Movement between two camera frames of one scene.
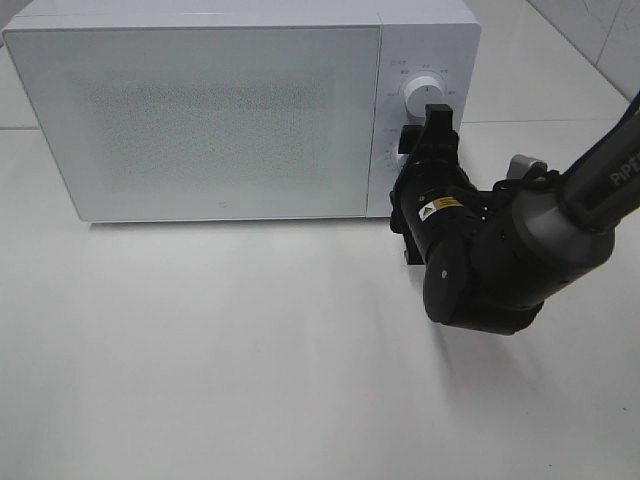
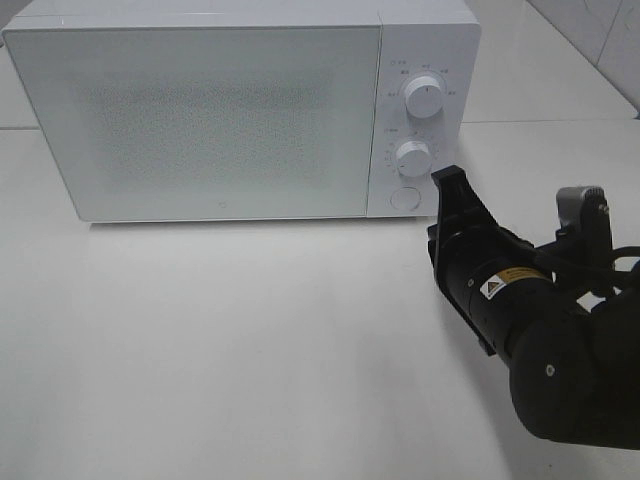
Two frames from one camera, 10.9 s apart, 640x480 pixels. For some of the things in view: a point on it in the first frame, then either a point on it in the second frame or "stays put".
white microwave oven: (218, 110) stays put
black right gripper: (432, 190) -> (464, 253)
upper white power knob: (422, 91) stays put
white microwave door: (207, 123) stays put
